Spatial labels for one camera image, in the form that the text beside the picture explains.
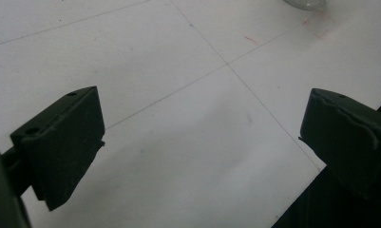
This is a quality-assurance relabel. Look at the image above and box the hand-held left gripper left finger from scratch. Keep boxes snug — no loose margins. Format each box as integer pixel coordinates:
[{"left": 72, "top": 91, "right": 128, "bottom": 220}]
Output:
[{"left": 10, "top": 85, "right": 106, "bottom": 212}]

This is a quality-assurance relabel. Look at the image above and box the white table cover board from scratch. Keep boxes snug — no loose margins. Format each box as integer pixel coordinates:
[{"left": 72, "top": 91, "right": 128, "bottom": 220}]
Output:
[{"left": 0, "top": 0, "right": 381, "bottom": 228}]

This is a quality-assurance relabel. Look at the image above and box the clear glass jar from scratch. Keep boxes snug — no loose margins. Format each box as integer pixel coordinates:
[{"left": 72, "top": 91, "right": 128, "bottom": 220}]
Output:
[{"left": 282, "top": 0, "right": 328, "bottom": 11}]

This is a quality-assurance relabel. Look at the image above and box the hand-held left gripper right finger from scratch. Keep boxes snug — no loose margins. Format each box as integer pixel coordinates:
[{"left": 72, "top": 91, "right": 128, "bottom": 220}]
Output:
[{"left": 298, "top": 87, "right": 381, "bottom": 203}]

